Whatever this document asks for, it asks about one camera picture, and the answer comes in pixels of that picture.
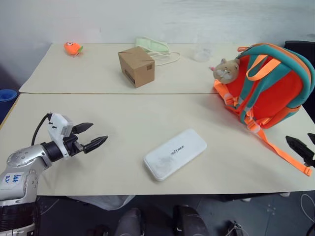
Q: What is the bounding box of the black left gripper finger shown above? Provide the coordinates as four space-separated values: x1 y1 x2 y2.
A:
83 135 109 155
72 122 95 135

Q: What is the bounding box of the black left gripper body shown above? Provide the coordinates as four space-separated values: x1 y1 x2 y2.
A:
62 133 86 157

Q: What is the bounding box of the orange and teal backpack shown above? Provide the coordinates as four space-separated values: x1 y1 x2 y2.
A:
212 43 315 177

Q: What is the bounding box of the white rectangular case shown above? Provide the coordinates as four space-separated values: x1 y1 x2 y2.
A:
143 128 207 182

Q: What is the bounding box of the white plastic bag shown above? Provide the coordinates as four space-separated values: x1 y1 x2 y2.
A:
65 195 135 211

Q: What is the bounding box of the orange plush toy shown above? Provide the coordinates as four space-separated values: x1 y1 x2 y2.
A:
63 41 84 57

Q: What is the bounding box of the brown cardboard box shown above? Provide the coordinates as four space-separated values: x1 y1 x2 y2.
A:
117 46 156 89

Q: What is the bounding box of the blue bin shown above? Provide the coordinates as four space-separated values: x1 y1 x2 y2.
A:
0 88 18 104

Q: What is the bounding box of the grey rounded shape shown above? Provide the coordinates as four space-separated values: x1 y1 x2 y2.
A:
115 208 145 236

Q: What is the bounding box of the black chair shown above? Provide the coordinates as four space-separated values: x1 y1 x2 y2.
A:
284 40 315 52

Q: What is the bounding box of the beige hamster plush charm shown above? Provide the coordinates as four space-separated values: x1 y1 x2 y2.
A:
209 58 241 83

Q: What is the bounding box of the green face mask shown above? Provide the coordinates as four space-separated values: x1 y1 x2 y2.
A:
134 36 182 67

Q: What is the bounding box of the black rounded shape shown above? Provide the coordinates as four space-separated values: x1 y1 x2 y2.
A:
173 205 210 236

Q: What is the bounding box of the clear plastic cup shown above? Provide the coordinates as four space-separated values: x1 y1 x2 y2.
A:
190 45 213 62

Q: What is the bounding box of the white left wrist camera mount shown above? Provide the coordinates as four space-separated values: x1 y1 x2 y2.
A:
46 113 75 159

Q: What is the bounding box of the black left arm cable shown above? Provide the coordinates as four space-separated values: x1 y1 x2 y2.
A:
31 113 53 147

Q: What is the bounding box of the white floor cable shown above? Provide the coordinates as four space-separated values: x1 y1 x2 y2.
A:
299 193 315 217

